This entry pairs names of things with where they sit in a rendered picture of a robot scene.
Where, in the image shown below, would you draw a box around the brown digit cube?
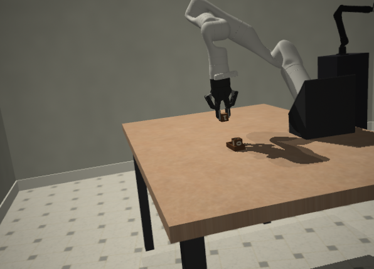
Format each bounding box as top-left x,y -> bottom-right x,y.
232,137 -> 243,146
219,112 -> 228,122

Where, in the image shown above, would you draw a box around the brown wooden tray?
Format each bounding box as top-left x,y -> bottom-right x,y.
226,142 -> 245,151

